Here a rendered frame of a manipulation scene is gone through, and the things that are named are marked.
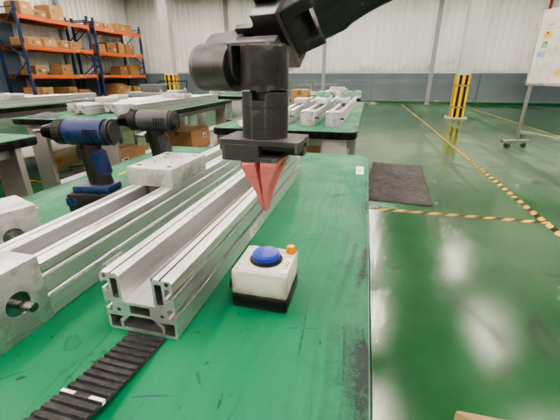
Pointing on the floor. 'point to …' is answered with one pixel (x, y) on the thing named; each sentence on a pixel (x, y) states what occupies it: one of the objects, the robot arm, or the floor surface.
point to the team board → (542, 66)
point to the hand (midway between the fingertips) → (266, 203)
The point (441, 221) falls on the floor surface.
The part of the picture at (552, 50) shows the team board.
